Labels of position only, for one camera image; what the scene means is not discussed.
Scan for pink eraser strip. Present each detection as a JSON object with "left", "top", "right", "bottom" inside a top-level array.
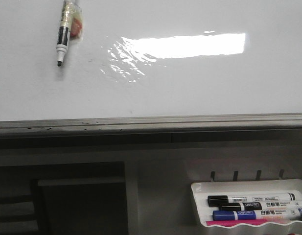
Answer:
[{"left": 206, "top": 219, "right": 268, "bottom": 227}]

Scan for dark chair with white edge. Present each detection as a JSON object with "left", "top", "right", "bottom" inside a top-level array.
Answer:
[{"left": 0, "top": 162, "right": 128, "bottom": 235}]

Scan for black capped marker upper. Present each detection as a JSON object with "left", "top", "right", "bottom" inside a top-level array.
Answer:
[{"left": 207, "top": 192, "right": 297, "bottom": 207}]

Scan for black capped marker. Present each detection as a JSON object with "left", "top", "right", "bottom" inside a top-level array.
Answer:
[
  {"left": 219, "top": 200, "right": 302, "bottom": 212},
  {"left": 207, "top": 192, "right": 297, "bottom": 207}
]

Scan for black capped marker middle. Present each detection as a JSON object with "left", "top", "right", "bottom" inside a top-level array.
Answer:
[{"left": 219, "top": 200, "right": 302, "bottom": 212}]

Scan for red round magnet in tape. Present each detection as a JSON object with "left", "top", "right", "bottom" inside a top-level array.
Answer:
[{"left": 70, "top": 6, "right": 83, "bottom": 39}]

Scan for white whiteboard with grey frame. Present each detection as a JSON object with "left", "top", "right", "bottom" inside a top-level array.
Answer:
[{"left": 0, "top": 0, "right": 302, "bottom": 136}]

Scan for white black whiteboard marker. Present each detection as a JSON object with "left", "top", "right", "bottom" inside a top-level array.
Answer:
[{"left": 56, "top": 0, "right": 76, "bottom": 67}]

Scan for white plastic marker tray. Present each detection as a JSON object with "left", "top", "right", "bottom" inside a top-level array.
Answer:
[{"left": 191, "top": 179, "right": 302, "bottom": 235}]

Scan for blue capped marker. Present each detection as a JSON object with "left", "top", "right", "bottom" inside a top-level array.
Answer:
[{"left": 212, "top": 209, "right": 302, "bottom": 221}]

